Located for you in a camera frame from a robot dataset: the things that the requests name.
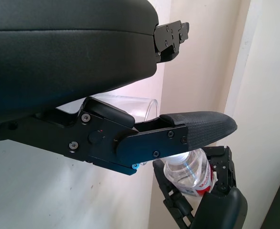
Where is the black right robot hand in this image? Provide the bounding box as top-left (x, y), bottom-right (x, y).
top-left (152, 145), bottom-right (249, 229)

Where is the clear water bottle red label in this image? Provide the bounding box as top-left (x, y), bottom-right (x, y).
top-left (163, 147), bottom-right (217, 198)

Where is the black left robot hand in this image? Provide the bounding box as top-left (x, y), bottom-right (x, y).
top-left (0, 0), bottom-right (238, 177)

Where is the clear plastic cup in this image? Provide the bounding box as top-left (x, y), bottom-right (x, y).
top-left (56, 94), bottom-right (161, 122)

